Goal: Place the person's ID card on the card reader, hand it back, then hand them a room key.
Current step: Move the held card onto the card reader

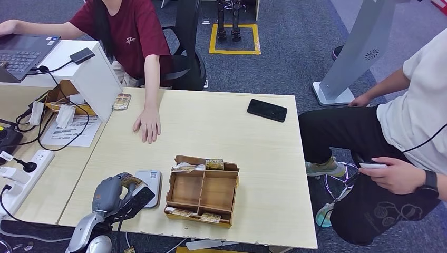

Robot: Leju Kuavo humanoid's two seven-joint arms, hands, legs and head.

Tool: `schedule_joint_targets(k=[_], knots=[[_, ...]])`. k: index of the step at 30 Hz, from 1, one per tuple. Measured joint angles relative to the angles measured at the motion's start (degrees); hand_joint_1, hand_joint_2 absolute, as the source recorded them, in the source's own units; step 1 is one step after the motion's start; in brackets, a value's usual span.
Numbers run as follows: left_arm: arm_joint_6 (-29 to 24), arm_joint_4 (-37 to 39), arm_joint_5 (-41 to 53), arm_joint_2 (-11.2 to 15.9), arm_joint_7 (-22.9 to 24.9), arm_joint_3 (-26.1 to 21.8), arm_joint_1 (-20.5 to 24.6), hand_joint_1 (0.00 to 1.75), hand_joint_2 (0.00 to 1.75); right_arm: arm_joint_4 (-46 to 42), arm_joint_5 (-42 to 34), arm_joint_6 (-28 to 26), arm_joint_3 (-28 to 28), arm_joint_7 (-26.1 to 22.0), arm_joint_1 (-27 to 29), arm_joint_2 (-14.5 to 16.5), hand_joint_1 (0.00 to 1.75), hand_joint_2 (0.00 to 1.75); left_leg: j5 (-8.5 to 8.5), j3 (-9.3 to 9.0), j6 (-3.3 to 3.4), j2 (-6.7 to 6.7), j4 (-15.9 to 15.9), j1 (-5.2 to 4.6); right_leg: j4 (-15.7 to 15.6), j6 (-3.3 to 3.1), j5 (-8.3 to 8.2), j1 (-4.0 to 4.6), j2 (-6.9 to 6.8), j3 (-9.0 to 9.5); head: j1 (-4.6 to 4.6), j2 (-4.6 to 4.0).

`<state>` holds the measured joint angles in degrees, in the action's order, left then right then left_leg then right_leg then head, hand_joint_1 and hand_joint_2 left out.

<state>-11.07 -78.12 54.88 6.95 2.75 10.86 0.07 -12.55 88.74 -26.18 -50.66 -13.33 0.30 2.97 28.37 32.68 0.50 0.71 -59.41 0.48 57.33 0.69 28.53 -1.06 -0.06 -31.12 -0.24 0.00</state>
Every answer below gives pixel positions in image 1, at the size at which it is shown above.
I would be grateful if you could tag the person's right hand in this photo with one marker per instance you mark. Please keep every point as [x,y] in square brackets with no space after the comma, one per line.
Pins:
[359,100]
[7,27]

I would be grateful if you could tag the white plug adapter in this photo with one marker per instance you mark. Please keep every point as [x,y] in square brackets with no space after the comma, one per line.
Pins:
[14,174]

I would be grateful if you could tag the black smartphone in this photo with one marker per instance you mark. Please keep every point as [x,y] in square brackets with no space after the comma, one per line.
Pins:
[267,110]

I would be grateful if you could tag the yellow flat box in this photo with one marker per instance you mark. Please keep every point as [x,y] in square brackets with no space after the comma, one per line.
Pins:
[202,250]

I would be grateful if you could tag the black controller box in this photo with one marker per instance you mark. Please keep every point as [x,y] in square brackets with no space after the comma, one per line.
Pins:
[8,139]

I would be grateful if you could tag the wooden card organizer box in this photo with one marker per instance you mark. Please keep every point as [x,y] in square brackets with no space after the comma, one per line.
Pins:
[187,190]

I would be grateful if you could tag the person's left forearm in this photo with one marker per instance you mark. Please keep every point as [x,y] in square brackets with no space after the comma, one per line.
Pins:
[152,87]
[442,188]

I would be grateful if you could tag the person's right forearm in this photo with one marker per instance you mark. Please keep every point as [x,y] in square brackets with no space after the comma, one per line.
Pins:
[45,29]
[391,83]

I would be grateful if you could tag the white card reader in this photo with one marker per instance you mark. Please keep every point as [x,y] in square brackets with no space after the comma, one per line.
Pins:
[152,181]

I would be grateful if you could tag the black wristwatch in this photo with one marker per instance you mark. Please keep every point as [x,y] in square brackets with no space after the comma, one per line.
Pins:
[430,183]

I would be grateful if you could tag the white desk riser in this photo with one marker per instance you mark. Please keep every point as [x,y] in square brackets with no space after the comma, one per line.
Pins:
[94,80]

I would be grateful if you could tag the standing humanoid robot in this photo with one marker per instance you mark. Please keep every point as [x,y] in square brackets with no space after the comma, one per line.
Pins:
[221,21]

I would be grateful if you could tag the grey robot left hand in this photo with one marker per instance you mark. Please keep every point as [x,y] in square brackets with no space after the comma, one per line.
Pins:
[106,195]

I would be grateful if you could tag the person's left hand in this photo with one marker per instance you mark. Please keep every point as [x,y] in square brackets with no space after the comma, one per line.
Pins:
[148,125]
[394,176]

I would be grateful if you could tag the person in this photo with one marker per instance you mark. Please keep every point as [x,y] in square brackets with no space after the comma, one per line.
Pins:
[349,132]
[139,35]

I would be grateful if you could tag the grey laptop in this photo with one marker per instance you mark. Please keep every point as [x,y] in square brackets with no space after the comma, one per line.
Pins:
[21,56]

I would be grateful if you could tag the brown cardboard box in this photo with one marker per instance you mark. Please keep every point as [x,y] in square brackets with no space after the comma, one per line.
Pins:
[57,92]

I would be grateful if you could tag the small yellow tag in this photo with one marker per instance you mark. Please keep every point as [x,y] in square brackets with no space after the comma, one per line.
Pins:
[130,250]

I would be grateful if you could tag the white paper slip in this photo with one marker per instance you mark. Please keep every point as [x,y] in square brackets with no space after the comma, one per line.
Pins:
[199,167]
[169,209]

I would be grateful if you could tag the black usb hub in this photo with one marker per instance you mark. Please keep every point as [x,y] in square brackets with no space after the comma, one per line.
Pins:
[82,56]

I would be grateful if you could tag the black office chair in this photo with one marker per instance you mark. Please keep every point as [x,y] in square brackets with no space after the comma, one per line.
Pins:
[188,35]

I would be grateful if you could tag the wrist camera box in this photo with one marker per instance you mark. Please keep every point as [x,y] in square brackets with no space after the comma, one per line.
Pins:
[138,200]

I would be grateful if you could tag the white power strip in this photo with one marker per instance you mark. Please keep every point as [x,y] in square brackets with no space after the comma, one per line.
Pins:
[38,162]

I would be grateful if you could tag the white handheld device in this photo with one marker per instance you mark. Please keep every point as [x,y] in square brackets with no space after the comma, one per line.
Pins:
[373,165]

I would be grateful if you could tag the black shoe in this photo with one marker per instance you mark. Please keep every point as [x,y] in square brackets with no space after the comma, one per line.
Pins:
[337,52]

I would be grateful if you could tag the grey kiosk stand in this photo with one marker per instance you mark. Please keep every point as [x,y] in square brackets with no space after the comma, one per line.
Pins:
[363,42]

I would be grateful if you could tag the black plug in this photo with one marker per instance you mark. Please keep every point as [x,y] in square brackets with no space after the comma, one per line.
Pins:
[29,166]

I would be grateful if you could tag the printed paper sheet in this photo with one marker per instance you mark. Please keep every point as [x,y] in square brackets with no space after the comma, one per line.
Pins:
[75,136]

